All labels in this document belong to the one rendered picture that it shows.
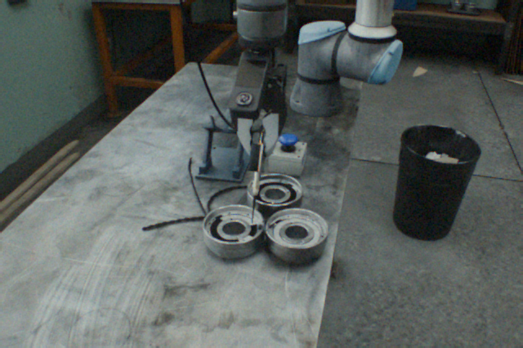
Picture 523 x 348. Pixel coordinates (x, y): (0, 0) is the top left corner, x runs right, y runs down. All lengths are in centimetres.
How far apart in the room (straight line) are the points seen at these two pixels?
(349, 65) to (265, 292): 64
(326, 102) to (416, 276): 97
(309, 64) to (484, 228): 139
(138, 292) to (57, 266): 16
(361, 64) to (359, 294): 99
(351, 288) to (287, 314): 117
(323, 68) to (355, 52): 11
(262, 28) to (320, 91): 55
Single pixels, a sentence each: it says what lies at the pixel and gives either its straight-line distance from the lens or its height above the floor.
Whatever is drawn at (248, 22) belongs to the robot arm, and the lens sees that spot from 70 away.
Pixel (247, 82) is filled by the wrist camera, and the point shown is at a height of 108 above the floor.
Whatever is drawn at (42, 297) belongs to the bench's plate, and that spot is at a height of 80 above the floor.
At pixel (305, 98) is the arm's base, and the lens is 123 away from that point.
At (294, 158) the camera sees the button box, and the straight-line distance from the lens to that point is 95.
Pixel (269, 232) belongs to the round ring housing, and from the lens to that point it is 76.
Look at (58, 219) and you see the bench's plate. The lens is 93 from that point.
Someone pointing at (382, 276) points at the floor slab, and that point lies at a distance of 193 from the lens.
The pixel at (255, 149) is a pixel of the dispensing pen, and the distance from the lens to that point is 78.
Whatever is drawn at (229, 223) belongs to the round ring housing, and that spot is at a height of 83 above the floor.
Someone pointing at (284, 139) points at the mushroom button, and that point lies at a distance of 96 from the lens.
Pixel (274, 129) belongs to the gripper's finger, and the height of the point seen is 98.
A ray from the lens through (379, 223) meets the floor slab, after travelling 218.
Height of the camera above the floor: 133
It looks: 33 degrees down
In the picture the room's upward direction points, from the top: straight up
